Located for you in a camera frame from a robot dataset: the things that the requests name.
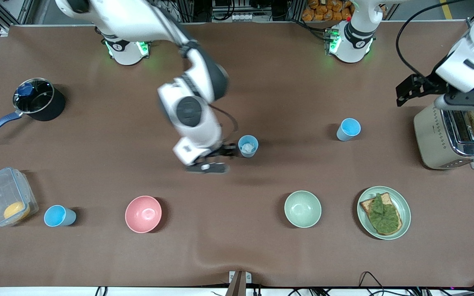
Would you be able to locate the plain blue cup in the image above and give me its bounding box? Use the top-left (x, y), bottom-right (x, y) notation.
top-left (238, 135), bottom-right (259, 158)
top-left (44, 205), bottom-right (77, 227)
top-left (336, 118), bottom-right (361, 142)

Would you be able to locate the beige and chrome toaster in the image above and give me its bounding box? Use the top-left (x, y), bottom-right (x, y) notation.
top-left (413, 103), bottom-right (474, 171)

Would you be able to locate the brown table cover cloth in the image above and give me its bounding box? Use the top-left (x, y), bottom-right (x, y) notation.
top-left (0, 23), bottom-right (474, 288)

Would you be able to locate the pale green bowl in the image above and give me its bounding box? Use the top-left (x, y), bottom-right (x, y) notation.
top-left (284, 190), bottom-right (322, 228)

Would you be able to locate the pink bowl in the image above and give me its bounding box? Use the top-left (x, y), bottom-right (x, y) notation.
top-left (125, 196), bottom-right (163, 234)

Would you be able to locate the bag of orange bread rolls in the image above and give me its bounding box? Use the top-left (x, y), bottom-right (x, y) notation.
top-left (302, 0), bottom-right (355, 22)

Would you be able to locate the pale green plate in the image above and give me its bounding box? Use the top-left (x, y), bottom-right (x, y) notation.
top-left (357, 186), bottom-right (411, 241)

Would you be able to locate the green lettuce leaf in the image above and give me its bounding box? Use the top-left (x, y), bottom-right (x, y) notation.
top-left (369, 193), bottom-right (400, 233)

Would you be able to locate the glass lid with blue knob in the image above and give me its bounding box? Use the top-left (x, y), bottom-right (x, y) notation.
top-left (13, 78), bottom-right (54, 114)

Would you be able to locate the orange food in container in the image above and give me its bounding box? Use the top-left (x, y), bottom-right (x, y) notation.
top-left (3, 201), bottom-right (31, 222)

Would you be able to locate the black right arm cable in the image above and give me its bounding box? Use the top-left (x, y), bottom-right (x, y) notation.
top-left (209, 105), bottom-right (238, 143)

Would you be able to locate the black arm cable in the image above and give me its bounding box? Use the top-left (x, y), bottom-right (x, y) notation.
top-left (209, 105), bottom-right (238, 143)
top-left (396, 0), bottom-right (474, 79)

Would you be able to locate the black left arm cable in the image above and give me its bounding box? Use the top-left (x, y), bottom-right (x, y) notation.
top-left (396, 0), bottom-right (474, 79)

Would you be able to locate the metal table clamp bracket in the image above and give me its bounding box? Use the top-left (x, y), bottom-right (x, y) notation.
top-left (229, 271), bottom-right (252, 296)

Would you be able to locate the dark pot with blue handle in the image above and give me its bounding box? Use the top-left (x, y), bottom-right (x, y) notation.
top-left (0, 78), bottom-right (66, 141)

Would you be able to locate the black looped cable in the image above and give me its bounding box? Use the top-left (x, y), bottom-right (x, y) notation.
top-left (358, 271), bottom-right (386, 296)

